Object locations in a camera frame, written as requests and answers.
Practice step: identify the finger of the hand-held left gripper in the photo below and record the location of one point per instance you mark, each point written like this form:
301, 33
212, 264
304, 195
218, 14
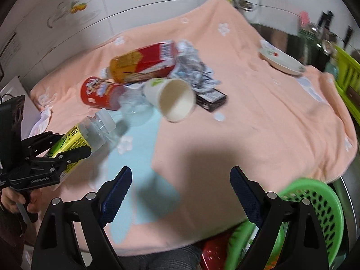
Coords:
76, 154
42, 143

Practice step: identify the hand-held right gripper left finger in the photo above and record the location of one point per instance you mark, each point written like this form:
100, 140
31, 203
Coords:
116, 198

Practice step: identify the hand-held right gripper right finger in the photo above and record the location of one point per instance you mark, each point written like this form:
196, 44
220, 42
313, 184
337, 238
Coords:
244, 195

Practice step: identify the clear bottle with yellow label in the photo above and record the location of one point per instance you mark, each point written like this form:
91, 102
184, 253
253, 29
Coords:
92, 135

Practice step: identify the red snack can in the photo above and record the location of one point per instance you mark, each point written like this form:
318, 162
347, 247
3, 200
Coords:
95, 91

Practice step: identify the clear plastic bottle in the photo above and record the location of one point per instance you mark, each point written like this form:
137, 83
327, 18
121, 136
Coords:
135, 109

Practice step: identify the green plastic basket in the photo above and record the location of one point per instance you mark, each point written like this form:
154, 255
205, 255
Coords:
323, 202

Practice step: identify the drink bottle with red label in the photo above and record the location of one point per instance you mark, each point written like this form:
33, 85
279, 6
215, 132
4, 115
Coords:
140, 64

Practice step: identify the white paper cup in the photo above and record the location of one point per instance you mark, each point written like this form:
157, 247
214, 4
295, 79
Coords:
174, 98

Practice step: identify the silver foil wrapper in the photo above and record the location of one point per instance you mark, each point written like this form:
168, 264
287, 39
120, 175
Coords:
194, 67

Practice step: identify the person's left forearm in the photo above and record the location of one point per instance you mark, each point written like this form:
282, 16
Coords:
11, 236

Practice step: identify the person's left hand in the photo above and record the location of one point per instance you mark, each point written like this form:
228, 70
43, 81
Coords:
11, 202

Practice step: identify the white tissue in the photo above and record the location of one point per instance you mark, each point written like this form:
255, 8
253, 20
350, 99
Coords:
42, 121

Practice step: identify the peach printed blanket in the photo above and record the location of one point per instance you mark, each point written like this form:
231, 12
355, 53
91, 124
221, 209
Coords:
253, 132

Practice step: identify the red bag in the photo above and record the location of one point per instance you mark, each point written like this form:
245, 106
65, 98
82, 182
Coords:
216, 253

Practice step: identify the person's grey trousers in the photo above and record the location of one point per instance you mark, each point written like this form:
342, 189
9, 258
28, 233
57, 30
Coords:
168, 258

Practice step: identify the black box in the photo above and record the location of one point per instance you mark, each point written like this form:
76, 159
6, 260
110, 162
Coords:
211, 99

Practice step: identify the small orange fruit sticker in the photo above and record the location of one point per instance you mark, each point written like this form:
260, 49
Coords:
77, 7

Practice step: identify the white plate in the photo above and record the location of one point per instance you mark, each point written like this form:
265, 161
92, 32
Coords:
284, 62

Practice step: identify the lime green plastic rack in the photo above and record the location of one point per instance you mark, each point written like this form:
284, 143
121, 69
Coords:
348, 70

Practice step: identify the green glass bottle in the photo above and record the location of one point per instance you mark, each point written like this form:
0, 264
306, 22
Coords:
306, 39

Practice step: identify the black bottle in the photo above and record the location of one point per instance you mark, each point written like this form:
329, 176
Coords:
324, 24

